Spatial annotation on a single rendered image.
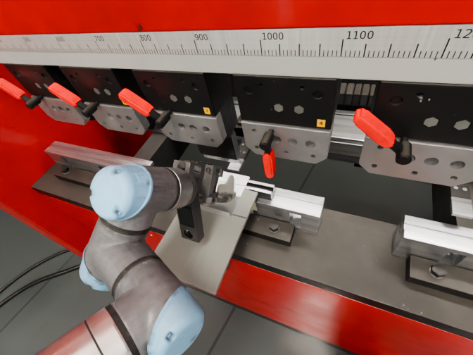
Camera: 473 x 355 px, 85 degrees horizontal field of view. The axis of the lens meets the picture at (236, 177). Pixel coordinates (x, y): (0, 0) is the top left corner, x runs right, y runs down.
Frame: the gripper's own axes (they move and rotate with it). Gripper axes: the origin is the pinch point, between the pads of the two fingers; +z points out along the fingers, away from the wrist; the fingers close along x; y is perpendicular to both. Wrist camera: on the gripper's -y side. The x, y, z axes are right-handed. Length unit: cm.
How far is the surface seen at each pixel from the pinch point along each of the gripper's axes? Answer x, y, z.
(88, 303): 101, -94, 55
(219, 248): -5.1, -11.4, -7.2
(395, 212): -62, -6, 126
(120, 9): 6.6, 27.6, -31.5
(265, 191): -10.4, 2.4, 3.9
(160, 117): 5.6, 14.3, -20.4
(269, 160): -15.3, 10.0, -16.5
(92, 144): 85, 5, 30
